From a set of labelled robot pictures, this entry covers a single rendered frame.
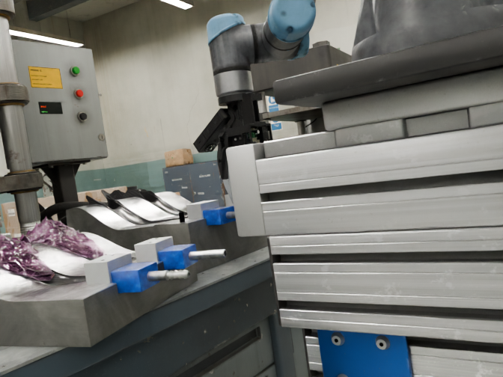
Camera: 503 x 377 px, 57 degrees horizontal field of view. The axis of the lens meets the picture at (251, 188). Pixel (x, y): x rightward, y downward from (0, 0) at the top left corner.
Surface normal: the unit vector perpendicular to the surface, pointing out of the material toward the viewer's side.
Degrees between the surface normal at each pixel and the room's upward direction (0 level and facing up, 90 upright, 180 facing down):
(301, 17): 90
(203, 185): 90
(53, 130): 90
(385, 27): 72
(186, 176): 90
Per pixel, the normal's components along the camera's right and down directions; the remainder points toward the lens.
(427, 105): -0.52, 0.12
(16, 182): 0.26, 0.01
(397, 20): -0.70, -0.17
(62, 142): 0.79, -0.08
